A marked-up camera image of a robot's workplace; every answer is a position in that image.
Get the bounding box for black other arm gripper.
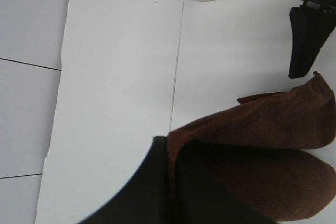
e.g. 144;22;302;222
288;0;335;79

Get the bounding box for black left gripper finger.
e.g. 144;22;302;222
81;136;181;224

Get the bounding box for brown towel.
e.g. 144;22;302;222
167;72;335;223

